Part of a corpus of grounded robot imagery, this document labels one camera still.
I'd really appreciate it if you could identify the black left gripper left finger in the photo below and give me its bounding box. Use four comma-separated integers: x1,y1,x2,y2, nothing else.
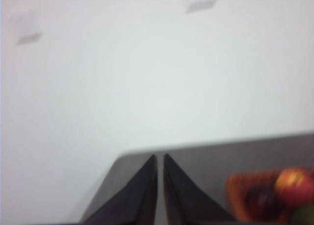
82,154,158,225

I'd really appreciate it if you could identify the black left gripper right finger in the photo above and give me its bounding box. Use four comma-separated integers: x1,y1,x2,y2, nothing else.
163,153,236,225

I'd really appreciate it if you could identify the brown wicker basket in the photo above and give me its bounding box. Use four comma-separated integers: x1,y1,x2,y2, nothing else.
225,169,314,223

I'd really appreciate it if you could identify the dark purple fruit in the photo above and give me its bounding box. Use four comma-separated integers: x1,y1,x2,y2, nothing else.
245,185,283,217

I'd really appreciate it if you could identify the red apple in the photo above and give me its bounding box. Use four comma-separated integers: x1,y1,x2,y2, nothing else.
274,168,314,207

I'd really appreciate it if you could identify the green fruit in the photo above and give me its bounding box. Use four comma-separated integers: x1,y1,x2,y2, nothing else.
293,205,314,225

